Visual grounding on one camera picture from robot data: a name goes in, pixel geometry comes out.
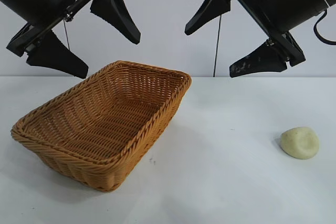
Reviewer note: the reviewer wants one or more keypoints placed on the pale yellow egg yolk pastry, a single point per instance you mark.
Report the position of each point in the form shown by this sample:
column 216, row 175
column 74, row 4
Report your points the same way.
column 299, row 142

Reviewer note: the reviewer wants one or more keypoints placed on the brown woven wicker basket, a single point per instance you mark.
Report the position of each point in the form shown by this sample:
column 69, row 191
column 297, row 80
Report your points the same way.
column 92, row 129

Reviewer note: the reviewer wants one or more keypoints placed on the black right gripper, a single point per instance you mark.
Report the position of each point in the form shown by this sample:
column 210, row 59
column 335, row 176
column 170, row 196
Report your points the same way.
column 286, row 1

